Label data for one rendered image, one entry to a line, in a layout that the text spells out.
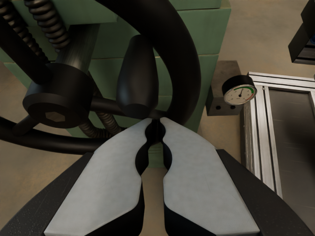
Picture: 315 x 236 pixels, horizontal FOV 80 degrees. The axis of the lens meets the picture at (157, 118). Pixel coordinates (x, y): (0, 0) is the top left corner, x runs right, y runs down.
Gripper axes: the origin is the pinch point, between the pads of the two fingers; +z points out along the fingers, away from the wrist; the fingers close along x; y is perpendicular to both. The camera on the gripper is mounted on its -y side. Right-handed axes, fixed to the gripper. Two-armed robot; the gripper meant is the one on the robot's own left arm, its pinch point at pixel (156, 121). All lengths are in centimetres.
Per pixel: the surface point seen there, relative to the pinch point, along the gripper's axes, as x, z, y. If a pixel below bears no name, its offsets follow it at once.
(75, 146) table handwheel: -13.6, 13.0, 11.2
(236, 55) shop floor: 55, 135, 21
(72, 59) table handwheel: -9.4, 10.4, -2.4
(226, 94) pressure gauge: 12.8, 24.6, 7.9
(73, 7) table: -8.8, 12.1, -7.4
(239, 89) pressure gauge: 15.0, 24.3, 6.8
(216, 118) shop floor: 31, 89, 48
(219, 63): 14.9, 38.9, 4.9
